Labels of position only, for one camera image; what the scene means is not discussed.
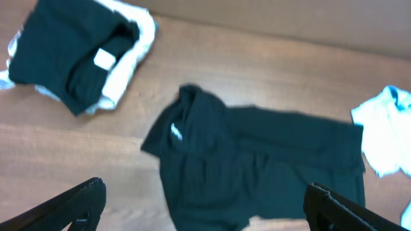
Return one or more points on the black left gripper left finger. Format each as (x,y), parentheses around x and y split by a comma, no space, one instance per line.
(79,208)

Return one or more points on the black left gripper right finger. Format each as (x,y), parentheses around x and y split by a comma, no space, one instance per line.
(326,210)

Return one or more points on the black Sydrogen t-shirt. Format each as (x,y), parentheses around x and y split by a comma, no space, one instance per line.
(221,166)

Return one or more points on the light blue t-shirt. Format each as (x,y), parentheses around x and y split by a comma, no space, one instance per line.
(385,119)

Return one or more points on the folded beige garment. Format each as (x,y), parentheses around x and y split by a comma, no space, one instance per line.
(121,73)

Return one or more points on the folded grey-white bottom garment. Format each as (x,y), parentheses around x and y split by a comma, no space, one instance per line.
(7,83)

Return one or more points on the folded black garment on pile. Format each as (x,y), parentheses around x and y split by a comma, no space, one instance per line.
(58,44)

